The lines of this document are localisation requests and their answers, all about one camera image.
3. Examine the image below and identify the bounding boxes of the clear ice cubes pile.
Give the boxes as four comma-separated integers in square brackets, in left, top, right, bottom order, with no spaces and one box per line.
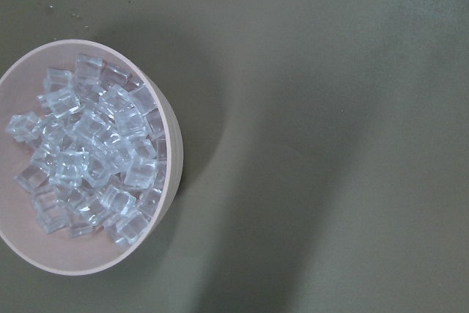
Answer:
[6,54,167,247]

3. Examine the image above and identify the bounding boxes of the pink bowl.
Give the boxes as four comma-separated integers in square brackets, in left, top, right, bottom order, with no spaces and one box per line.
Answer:
[1,39,183,276]

